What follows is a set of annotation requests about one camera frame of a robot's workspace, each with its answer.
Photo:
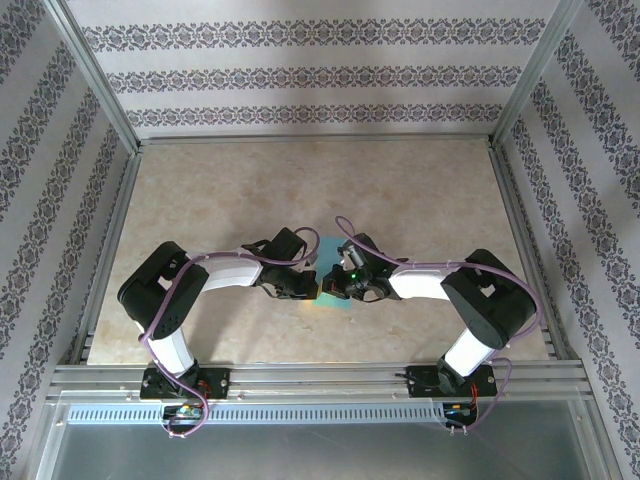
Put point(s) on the wide aluminium base rail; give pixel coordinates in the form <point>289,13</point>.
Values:
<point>320,380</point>

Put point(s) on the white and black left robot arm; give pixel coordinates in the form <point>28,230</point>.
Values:
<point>230,272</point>

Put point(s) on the short aluminium frame rail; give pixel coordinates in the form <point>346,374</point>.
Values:
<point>530,250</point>
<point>107,250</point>

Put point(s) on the aluminium frame post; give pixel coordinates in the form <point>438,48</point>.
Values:
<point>95,80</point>
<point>535,75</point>

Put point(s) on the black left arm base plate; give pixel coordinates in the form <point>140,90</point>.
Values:
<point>220,382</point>

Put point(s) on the small circuit board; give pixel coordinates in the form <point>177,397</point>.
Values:
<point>460,411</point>
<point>182,412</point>

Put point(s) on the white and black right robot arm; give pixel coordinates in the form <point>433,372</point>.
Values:
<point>420,282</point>

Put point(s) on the grey sheet metal panel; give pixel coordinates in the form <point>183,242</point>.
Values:
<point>320,455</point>

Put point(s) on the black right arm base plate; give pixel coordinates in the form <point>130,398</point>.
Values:
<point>417,382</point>

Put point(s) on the long aluminium frame rail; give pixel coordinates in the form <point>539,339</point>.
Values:
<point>315,140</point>

